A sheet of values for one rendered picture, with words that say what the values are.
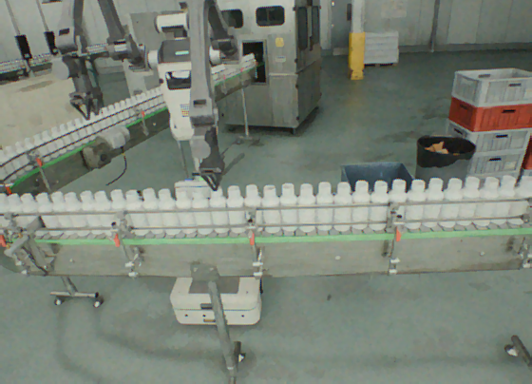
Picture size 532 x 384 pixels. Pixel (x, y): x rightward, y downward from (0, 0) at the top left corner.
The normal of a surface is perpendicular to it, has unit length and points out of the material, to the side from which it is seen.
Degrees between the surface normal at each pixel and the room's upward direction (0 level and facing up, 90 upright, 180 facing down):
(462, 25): 90
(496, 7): 90
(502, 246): 90
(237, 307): 90
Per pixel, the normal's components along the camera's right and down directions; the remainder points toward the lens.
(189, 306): -0.06, 0.48
